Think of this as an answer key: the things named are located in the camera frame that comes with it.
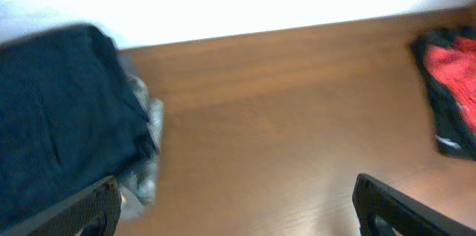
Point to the red garment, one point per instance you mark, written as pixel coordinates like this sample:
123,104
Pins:
454,67

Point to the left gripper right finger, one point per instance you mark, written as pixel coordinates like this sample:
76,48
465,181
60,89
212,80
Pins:
383,210

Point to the navy blue t-shirt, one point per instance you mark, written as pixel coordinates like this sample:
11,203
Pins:
68,118

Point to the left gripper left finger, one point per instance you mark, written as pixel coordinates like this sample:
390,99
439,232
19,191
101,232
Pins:
94,211

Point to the black garment with logo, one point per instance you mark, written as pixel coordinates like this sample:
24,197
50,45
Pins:
452,135

